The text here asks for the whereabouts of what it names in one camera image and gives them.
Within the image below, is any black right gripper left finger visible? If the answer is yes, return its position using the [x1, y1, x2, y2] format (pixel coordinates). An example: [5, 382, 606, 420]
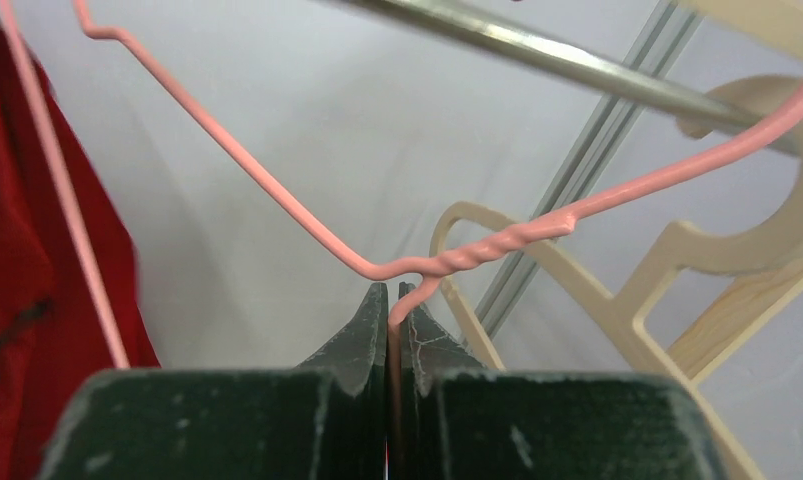
[38, 283, 388, 479]

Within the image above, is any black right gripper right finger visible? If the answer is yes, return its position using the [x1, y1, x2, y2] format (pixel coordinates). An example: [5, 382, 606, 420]
[397, 306, 726, 480]

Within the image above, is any pink wire hanger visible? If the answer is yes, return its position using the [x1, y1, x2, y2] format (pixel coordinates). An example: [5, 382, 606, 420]
[72, 0, 803, 480]

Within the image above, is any red dress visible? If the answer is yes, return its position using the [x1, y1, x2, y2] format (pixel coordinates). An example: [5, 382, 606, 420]
[0, 19, 160, 480]

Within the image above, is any beige plastic hanger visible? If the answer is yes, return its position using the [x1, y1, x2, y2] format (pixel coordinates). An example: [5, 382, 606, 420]
[429, 0, 803, 480]

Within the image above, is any pink plastic hanger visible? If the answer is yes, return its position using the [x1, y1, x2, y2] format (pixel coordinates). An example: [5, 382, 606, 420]
[0, 0, 130, 369]

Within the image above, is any wooden clothes rack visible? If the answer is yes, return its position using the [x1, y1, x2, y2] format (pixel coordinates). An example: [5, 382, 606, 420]
[668, 257, 803, 384]

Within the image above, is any metal hanging rod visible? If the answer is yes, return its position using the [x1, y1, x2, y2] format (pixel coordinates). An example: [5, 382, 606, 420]
[321, 0, 803, 157]

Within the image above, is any aluminium corner rail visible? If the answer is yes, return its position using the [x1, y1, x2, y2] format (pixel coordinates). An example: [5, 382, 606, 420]
[476, 1, 701, 337]

